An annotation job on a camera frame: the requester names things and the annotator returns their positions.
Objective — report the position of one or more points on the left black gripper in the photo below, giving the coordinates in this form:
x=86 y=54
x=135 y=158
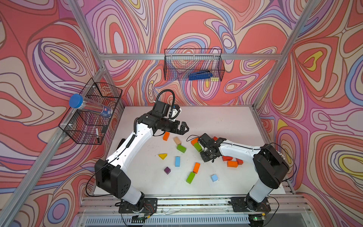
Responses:
x=175 y=129

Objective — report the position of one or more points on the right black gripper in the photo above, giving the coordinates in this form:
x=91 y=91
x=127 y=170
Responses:
x=204 y=158

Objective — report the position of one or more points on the green block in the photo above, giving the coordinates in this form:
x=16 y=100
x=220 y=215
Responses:
x=190 y=177
x=181 y=148
x=198 y=147

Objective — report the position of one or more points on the light blue cube block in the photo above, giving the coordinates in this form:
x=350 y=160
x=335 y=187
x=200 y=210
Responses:
x=214 y=178

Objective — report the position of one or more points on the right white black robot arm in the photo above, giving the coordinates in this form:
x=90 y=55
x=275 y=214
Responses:
x=269 y=164

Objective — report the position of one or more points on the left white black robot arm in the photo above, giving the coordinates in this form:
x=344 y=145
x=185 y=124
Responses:
x=111 y=174

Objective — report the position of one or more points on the natural wood block lower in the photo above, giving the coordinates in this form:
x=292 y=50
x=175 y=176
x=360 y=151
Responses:
x=177 y=141

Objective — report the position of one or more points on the green block bottom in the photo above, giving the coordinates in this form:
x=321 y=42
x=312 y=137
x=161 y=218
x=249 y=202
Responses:
x=190 y=177

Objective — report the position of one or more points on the light blue long block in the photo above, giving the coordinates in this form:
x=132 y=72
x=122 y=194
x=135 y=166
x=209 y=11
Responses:
x=177 y=161

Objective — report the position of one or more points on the yellow triangle block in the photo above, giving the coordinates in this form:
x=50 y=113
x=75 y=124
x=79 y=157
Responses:
x=162 y=156

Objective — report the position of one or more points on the purple cube block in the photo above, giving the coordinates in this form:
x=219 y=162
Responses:
x=167 y=170

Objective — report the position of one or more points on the blue black tool in basket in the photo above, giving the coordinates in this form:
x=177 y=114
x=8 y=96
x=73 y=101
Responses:
x=200 y=75

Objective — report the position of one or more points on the black stapler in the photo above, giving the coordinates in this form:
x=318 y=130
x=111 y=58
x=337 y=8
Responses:
x=121 y=142

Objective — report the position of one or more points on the white marker in basket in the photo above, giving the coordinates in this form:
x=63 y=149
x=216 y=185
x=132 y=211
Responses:
x=97 y=135

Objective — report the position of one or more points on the clear bottle blue cap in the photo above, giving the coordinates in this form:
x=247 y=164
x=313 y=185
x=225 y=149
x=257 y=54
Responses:
x=79 y=102

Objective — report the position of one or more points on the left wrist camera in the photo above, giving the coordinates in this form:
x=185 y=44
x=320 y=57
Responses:
x=175 y=110

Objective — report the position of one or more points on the back black wire basket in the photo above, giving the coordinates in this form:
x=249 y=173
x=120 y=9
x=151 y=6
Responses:
x=179 y=63

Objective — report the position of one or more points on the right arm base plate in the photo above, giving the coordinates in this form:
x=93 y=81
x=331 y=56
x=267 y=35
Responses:
x=247 y=204

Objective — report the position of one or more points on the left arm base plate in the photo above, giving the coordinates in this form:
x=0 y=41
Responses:
x=145 y=206

